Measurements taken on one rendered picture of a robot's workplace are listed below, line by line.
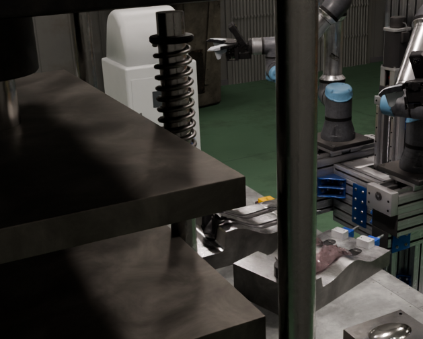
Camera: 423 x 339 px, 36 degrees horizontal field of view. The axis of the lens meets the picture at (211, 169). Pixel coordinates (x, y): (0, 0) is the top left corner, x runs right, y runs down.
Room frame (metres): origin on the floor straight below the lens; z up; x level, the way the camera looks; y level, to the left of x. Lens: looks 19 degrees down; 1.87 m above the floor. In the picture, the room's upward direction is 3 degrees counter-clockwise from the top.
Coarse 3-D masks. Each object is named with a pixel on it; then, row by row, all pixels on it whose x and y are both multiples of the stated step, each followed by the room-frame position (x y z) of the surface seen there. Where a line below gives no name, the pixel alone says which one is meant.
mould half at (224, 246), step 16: (256, 208) 2.32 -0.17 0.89; (240, 224) 2.09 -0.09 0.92; (256, 224) 2.18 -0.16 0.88; (208, 240) 2.10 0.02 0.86; (224, 240) 2.03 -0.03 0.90; (240, 240) 2.04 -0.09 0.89; (256, 240) 2.07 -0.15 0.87; (272, 240) 2.10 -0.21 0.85; (208, 256) 1.99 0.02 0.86; (224, 256) 2.01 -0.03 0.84; (240, 256) 2.04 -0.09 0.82
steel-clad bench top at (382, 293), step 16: (256, 192) 2.71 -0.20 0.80; (240, 208) 2.54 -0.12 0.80; (224, 272) 1.97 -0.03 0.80; (384, 272) 1.92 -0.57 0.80; (352, 288) 1.83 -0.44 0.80; (368, 288) 1.82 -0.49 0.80; (384, 288) 1.82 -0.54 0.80; (400, 288) 1.81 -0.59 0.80; (336, 304) 1.73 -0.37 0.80; (352, 304) 1.73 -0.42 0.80; (368, 304) 1.73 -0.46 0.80; (384, 304) 1.72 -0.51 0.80; (400, 304) 1.72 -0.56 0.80; (416, 304) 1.71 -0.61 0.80; (272, 320) 1.66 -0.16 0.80; (320, 320) 1.65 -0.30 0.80; (336, 320) 1.65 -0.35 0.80; (352, 320) 1.64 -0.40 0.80; (368, 320) 1.64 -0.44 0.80; (272, 336) 1.58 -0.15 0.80; (320, 336) 1.57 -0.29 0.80; (336, 336) 1.56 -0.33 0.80
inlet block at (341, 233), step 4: (336, 228) 2.11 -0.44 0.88; (340, 228) 2.11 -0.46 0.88; (344, 228) 2.14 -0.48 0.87; (348, 228) 2.13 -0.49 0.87; (352, 228) 2.15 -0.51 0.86; (356, 228) 2.16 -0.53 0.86; (332, 232) 2.10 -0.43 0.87; (336, 232) 2.09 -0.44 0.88; (340, 232) 2.08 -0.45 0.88; (344, 232) 2.08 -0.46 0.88; (348, 232) 2.10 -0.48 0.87; (352, 232) 2.11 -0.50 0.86; (332, 236) 2.10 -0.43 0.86; (336, 236) 2.09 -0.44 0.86; (340, 236) 2.07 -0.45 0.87; (344, 236) 2.07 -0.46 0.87; (348, 236) 2.10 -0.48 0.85; (352, 236) 2.11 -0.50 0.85
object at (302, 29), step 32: (288, 0) 0.88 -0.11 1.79; (288, 32) 0.88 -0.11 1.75; (288, 64) 0.88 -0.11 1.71; (288, 96) 0.88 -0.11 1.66; (288, 128) 0.88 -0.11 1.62; (288, 160) 0.88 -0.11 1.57; (288, 192) 0.88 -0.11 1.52; (288, 224) 0.88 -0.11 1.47; (288, 256) 0.88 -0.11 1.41; (288, 288) 0.88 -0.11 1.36; (288, 320) 0.88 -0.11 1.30
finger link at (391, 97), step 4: (400, 84) 1.85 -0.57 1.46; (388, 88) 1.82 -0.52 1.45; (392, 88) 1.83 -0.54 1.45; (396, 88) 1.83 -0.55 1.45; (400, 88) 1.83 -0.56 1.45; (380, 92) 1.81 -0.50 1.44; (384, 92) 1.81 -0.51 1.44; (388, 92) 1.82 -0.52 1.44; (392, 92) 1.82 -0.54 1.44; (396, 92) 1.84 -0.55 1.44; (400, 92) 1.84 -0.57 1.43; (388, 96) 1.83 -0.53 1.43; (392, 96) 1.83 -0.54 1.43; (396, 96) 1.84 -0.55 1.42; (400, 96) 1.84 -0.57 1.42; (388, 100) 1.83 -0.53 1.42; (392, 100) 1.83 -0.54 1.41; (388, 104) 1.83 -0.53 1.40; (392, 104) 1.83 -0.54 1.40
